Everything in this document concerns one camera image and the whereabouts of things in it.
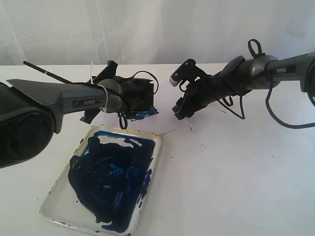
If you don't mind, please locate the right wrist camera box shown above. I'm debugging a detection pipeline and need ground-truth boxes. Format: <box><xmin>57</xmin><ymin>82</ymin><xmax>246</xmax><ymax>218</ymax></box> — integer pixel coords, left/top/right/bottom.
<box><xmin>169</xmin><ymin>59</ymin><xmax>207</xmax><ymax>87</ymax></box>

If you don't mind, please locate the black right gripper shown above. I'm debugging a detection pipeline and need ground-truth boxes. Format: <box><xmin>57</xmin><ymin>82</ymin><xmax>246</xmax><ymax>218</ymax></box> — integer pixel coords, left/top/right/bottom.
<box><xmin>172</xmin><ymin>74</ymin><xmax>234</xmax><ymax>120</ymax></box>

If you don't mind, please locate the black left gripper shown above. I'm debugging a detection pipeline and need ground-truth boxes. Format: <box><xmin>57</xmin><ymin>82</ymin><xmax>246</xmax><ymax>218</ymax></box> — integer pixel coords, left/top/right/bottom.
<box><xmin>80</xmin><ymin>60</ymin><xmax>154</xmax><ymax>123</ymax></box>

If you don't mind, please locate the black paintbrush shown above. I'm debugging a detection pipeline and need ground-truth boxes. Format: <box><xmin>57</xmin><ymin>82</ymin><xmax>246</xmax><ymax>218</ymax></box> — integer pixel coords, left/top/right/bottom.
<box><xmin>23</xmin><ymin>61</ymin><xmax>72</xmax><ymax>84</ymax></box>

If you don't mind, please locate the white paint tray blue paint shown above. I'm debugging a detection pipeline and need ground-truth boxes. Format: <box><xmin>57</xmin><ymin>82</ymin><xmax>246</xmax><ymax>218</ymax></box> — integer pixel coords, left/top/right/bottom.
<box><xmin>39</xmin><ymin>125</ymin><xmax>162</xmax><ymax>236</ymax></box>

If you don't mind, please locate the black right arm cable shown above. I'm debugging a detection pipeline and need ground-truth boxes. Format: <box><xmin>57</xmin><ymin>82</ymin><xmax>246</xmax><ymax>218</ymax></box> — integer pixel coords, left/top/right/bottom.
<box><xmin>219</xmin><ymin>38</ymin><xmax>315</xmax><ymax>129</ymax></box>

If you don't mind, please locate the white paper with square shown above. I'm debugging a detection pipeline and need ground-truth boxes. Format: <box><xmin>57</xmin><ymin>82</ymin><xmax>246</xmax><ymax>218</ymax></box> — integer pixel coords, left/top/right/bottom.
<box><xmin>93</xmin><ymin>82</ymin><xmax>213</xmax><ymax>136</ymax></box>

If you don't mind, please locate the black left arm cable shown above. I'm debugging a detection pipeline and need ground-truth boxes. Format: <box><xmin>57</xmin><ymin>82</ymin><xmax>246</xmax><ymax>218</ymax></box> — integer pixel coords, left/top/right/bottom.
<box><xmin>118</xmin><ymin>70</ymin><xmax>159</xmax><ymax>130</ymax></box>

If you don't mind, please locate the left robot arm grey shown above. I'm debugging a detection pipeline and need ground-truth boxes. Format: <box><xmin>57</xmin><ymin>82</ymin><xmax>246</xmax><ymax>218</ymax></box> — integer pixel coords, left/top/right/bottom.
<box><xmin>0</xmin><ymin>60</ymin><xmax>159</xmax><ymax>168</ymax></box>

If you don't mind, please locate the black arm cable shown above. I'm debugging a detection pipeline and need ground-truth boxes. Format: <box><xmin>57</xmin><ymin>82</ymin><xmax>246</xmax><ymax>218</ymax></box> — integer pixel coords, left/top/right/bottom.
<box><xmin>118</xmin><ymin>70</ymin><xmax>159</xmax><ymax>130</ymax></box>
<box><xmin>219</xmin><ymin>38</ymin><xmax>315</xmax><ymax>129</ymax></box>

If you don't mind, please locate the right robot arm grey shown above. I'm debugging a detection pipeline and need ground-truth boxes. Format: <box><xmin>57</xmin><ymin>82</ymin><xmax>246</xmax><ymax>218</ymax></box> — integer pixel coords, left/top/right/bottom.
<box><xmin>170</xmin><ymin>53</ymin><xmax>315</xmax><ymax>120</ymax></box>

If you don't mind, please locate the white backdrop curtain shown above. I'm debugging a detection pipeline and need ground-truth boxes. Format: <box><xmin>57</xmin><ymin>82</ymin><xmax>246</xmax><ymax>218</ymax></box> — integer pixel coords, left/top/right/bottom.
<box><xmin>0</xmin><ymin>0</ymin><xmax>315</xmax><ymax>65</ymax></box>

